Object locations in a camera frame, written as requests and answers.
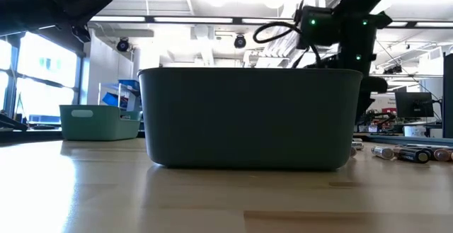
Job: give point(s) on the dark partition panel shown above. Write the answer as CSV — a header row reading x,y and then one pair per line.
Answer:
x,y
448,95

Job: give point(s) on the black computer monitor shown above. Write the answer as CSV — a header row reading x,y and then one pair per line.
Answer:
x,y
414,105

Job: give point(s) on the blue plastic bin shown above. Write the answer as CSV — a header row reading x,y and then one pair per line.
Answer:
x,y
247,119

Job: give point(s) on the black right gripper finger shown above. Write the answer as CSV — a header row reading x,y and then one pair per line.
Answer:
x,y
364,105

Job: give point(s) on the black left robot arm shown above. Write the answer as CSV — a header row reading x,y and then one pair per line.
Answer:
x,y
42,3

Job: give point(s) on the black beam with light strips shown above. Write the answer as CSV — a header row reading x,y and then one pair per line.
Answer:
x,y
212,20

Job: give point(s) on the black angled stand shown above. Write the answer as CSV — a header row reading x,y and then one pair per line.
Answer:
x,y
12,123

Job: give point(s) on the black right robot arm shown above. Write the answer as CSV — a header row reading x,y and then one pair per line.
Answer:
x,y
354,31

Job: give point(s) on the blue storage crate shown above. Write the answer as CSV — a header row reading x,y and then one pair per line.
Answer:
x,y
113,99
129,84

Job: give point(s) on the white shelf rack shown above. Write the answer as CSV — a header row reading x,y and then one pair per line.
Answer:
x,y
136,100

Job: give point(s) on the green plastic bin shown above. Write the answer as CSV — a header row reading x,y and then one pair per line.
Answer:
x,y
99,125

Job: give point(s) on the round black camera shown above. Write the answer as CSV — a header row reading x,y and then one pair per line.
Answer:
x,y
240,41
122,44

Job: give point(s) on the black camera cluster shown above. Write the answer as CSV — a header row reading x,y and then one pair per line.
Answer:
x,y
393,70

